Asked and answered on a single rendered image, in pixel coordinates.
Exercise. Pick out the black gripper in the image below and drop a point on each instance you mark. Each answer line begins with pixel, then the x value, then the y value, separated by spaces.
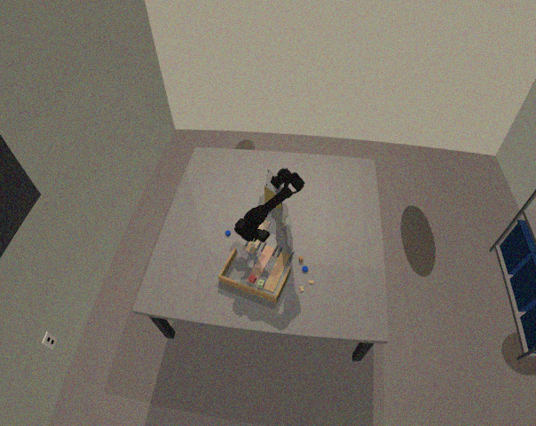
pixel 260 235

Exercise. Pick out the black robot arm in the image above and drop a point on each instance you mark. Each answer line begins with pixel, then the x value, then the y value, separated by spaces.
pixel 259 214

